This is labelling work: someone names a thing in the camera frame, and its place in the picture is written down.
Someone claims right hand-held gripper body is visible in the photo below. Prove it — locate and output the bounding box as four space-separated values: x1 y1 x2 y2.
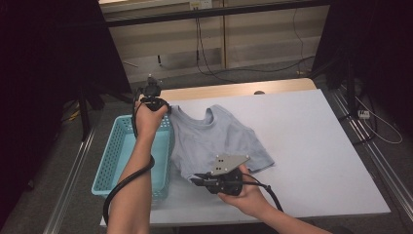
205 154 251 197

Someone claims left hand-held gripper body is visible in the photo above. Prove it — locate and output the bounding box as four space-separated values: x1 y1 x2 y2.
138 74 170 113

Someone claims grey-blue t-shirt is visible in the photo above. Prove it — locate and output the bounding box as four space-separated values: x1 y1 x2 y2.
169 103 276 183

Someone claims light blue plastic basket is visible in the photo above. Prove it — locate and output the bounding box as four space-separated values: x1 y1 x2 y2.
91 115 174 200

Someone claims person's left hand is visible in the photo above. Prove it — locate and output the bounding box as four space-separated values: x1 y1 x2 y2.
133 101 169 139

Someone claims person's right hand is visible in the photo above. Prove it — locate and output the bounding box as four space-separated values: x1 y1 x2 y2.
217 165 272 218

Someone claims light wooden table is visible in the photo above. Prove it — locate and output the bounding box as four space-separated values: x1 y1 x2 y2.
159 77 318 102

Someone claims black tripod stand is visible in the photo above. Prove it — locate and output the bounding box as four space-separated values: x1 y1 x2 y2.
77 84 139 142

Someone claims black horizontal bar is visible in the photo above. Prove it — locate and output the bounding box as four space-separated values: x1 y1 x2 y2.
105 0 330 28

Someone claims white table cover sheet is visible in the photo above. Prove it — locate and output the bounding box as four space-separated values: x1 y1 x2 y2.
99 89 392 228

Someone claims wide black curtain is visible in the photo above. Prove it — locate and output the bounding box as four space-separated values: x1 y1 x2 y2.
0 0 132 225

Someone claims black metal stand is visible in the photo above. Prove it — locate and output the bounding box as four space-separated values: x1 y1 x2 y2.
308 55 374 145

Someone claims narrow black curtain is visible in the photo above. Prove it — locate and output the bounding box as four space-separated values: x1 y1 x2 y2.
311 0 413 137

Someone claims right hand-held gripper black cable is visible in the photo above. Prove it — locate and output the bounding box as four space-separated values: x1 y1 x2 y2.
242 174 284 213

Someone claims hand-held gripper black cable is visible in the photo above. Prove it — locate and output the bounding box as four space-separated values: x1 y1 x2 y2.
102 86 156 227
242 174 284 213

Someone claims thick black wall cable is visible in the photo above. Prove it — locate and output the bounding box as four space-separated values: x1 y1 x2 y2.
194 18 316 84

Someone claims left hand-held gripper black cable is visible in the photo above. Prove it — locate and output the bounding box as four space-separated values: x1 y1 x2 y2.
102 86 156 227

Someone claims yellow cable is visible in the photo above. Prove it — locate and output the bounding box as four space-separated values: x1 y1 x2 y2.
61 108 81 123

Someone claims white wall socket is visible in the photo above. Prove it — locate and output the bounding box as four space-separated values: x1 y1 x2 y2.
189 0 213 10

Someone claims aluminium floor rail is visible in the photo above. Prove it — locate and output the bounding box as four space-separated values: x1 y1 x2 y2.
325 87 413 222
43 130 96 234

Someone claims thin black wall cable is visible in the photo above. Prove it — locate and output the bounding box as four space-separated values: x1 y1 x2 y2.
291 8 308 74

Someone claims white looped cable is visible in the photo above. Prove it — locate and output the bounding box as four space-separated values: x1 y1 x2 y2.
354 96 403 145

